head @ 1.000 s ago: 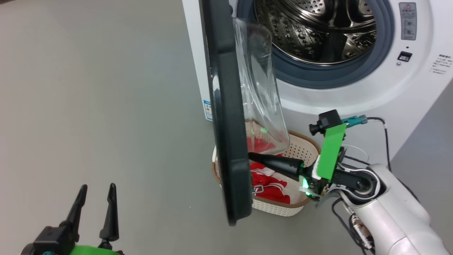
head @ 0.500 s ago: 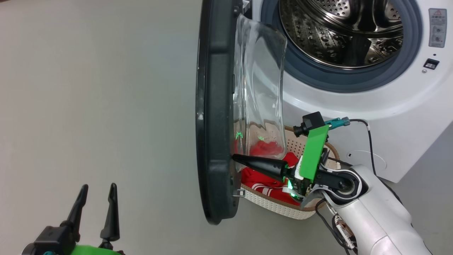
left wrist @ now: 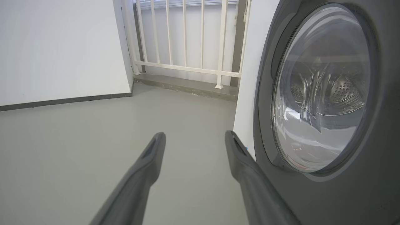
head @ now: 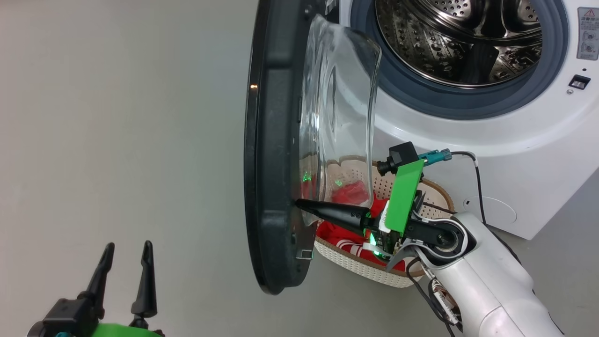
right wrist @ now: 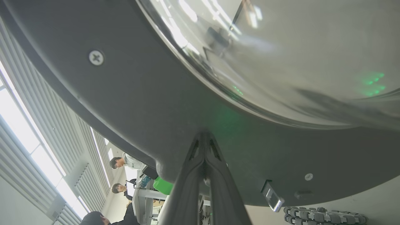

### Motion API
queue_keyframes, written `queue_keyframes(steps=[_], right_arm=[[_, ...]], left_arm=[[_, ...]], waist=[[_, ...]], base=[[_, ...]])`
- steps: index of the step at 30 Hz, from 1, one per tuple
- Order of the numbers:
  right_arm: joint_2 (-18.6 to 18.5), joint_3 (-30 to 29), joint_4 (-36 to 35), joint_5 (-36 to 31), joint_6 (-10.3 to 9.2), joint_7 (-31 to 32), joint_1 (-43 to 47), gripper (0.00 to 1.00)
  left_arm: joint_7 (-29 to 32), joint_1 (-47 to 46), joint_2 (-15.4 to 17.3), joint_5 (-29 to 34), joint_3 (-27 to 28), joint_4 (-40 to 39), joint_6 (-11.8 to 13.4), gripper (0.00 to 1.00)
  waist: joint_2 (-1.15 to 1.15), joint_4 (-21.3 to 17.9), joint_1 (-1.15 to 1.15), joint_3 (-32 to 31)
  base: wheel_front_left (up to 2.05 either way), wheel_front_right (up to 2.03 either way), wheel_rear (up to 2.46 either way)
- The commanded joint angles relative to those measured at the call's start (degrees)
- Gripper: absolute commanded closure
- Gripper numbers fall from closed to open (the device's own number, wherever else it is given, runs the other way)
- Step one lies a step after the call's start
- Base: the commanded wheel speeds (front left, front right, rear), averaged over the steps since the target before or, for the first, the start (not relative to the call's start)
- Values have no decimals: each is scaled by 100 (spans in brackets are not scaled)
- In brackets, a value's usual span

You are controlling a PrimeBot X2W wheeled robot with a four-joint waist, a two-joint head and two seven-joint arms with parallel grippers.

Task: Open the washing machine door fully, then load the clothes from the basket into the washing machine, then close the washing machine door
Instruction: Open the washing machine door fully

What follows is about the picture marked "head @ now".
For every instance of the white front-load washing machine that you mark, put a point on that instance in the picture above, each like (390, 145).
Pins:
(538, 154)

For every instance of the grey warning label sticker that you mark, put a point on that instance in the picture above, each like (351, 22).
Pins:
(588, 32)

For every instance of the round drain filter cover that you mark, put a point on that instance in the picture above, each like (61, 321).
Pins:
(500, 210)

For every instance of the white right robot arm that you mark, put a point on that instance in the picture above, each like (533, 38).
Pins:
(486, 281)

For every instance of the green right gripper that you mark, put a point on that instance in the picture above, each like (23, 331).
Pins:
(403, 196)

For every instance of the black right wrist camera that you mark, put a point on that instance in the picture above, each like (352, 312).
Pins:
(402, 154)

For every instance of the cream perforated laundry basket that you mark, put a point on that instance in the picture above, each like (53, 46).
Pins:
(430, 192)

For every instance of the black round glass washer door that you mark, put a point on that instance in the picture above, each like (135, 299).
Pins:
(273, 140)

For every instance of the stainless steel washing machine drum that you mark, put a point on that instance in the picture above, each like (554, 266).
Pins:
(444, 42)

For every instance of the red garment wide white stripes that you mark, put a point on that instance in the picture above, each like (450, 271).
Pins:
(351, 193)

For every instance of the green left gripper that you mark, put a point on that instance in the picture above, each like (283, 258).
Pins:
(126, 331)

